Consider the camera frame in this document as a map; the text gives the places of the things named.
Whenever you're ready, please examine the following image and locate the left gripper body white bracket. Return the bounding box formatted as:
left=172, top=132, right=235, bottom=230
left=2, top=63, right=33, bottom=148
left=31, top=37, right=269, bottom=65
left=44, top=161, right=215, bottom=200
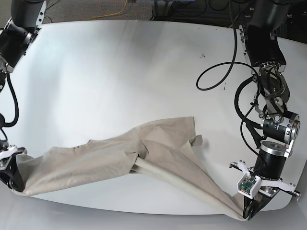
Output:
left=229, top=161, right=300, bottom=200

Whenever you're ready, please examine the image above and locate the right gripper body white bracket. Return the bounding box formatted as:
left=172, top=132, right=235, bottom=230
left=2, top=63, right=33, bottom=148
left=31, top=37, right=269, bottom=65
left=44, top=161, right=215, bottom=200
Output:
left=0, top=146, right=27, bottom=172

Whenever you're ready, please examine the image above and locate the beige t-shirt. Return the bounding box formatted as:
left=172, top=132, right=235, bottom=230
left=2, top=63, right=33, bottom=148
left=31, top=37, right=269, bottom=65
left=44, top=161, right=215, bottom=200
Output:
left=17, top=116, right=244, bottom=220

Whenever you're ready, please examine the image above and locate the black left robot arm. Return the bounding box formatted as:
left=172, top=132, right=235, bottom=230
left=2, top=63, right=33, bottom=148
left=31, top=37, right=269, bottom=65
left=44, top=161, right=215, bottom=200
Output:
left=230, top=0, right=300, bottom=220

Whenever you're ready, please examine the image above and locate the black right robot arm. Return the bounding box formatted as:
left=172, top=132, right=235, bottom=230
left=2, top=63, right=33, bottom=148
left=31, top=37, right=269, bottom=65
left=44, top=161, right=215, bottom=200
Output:
left=0, top=0, right=49, bottom=192

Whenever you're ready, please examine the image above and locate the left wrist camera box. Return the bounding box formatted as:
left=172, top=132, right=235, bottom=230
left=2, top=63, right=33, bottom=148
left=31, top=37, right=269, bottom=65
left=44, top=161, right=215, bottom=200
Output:
left=237, top=174, right=261, bottom=199

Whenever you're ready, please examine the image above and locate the yellow cable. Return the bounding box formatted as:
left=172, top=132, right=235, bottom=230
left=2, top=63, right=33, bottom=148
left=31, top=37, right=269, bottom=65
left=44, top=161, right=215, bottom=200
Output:
left=88, top=0, right=128, bottom=21

